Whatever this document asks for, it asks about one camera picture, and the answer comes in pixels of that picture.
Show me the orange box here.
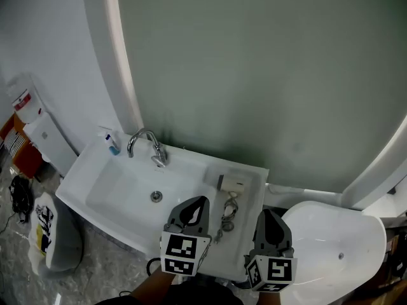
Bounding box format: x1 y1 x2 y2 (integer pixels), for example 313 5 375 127
0 112 44 179

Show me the clear water dispenser bottle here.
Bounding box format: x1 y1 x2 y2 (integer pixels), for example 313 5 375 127
6 74 45 124

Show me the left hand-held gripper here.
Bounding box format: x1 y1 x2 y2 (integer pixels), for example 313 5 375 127
160 196 212 278

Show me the chrome faucet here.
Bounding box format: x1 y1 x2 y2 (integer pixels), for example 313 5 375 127
127 128 169 168

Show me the cream hair dryer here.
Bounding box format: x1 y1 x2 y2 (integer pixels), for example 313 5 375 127
213 174 248 246

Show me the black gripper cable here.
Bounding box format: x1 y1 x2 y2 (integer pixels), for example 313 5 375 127
146 257 162 276

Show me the white arched frame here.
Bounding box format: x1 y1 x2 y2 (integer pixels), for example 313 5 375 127
81 0 407 211

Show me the person's left forearm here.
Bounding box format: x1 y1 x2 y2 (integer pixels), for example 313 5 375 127
130 265 179 302

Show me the brown cardboard box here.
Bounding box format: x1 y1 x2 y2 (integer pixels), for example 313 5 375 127
362 233 407 305

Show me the person's black clothing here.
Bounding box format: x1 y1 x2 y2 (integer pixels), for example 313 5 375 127
95 280 245 305

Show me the white bathtub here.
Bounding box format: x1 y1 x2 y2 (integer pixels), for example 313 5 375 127
279 201 387 305

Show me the white water dispenser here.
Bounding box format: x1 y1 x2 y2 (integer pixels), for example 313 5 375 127
22 111 79 177

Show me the person's right forearm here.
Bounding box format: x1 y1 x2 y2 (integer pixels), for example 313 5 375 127
256 290 282 305

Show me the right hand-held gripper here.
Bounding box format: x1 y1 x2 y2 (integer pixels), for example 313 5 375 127
244 208 298 294

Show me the white ceramic sink basin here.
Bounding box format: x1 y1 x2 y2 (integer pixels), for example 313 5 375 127
55 134 270 282

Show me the white printed bag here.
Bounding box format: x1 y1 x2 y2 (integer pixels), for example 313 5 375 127
29 191 85 273

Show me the blue bottle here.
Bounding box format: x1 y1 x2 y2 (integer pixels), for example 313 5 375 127
97 126 121 156

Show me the black cable bundle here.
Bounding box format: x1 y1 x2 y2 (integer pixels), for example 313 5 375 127
8 175 34 224

